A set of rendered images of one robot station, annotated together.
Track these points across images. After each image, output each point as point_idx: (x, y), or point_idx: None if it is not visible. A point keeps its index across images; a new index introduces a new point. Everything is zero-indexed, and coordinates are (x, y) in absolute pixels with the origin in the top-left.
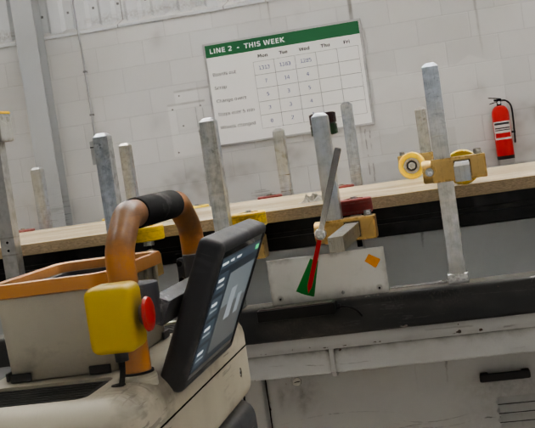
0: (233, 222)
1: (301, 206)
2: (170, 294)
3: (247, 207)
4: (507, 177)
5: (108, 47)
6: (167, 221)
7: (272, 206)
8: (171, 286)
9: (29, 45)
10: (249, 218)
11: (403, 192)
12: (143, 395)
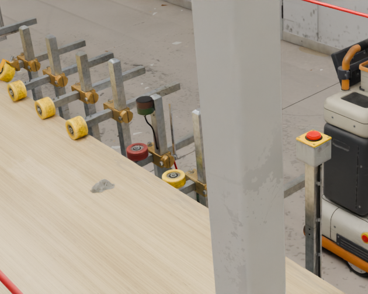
0: (184, 180)
1: (141, 170)
2: None
3: (90, 234)
4: (54, 132)
5: None
6: (165, 239)
7: (111, 204)
8: None
9: None
10: (334, 53)
11: (99, 148)
12: None
